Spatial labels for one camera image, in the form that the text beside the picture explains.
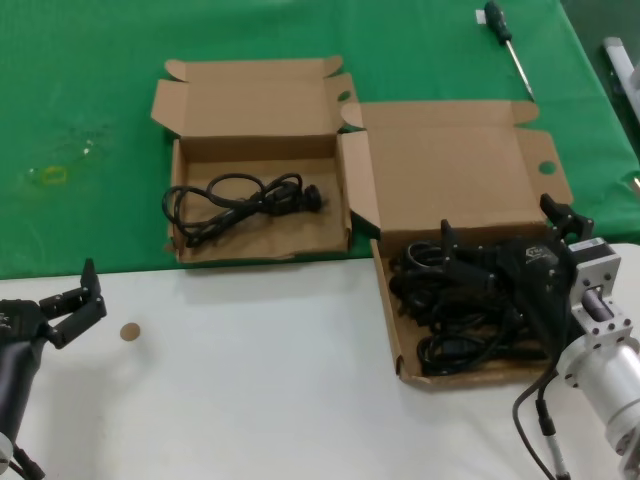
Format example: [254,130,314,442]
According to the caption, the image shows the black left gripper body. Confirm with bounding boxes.
[0,298,53,348]

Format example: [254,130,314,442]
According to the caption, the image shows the empty brown cardboard box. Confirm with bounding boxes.
[149,54,359,264]

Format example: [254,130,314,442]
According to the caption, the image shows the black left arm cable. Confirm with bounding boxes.
[0,443,47,480]

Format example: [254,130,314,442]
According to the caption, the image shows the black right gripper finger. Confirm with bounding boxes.
[539,193,596,246]
[439,218,502,292]

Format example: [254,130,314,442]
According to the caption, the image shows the green handled screwdriver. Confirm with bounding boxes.
[482,0,536,101]

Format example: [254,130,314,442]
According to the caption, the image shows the green tablecloth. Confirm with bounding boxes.
[0,0,640,280]

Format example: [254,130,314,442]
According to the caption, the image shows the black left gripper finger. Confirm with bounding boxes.
[50,291,109,350]
[38,257,103,319]

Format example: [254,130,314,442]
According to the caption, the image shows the grey metal bar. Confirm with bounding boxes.
[602,36,640,126]

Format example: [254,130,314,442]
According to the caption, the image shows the black cable with silver connector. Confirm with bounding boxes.
[535,393,572,480]

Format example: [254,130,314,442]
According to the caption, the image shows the black power cable with plug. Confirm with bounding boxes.
[160,171,330,250]

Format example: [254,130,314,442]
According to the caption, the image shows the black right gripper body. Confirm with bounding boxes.
[493,236,577,359]

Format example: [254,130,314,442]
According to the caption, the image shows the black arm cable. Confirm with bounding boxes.
[511,344,562,480]
[0,443,47,480]

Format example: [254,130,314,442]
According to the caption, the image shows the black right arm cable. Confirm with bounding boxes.
[511,344,562,480]

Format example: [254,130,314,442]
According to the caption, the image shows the brown cardboard box with cables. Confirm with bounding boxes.
[337,99,575,387]

